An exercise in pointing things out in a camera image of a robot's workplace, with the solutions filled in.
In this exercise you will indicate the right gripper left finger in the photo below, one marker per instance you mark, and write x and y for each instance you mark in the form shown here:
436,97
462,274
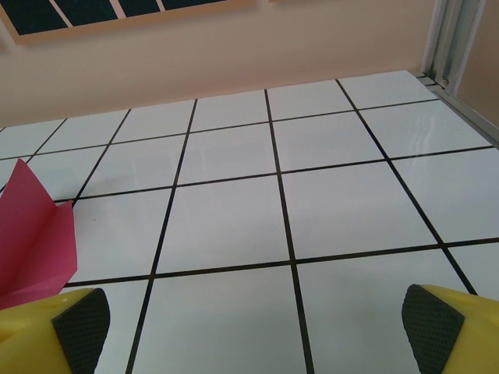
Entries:
54,335

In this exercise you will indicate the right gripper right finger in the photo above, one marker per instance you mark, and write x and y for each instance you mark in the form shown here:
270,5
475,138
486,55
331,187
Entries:
452,331

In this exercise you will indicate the pink cloth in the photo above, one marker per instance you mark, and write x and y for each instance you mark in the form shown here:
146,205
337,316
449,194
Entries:
31,233

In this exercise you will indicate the aluminium side rail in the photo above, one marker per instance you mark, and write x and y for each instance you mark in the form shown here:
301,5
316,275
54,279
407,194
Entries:
468,111

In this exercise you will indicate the aluminium corner post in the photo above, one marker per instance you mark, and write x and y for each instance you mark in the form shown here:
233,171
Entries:
448,43

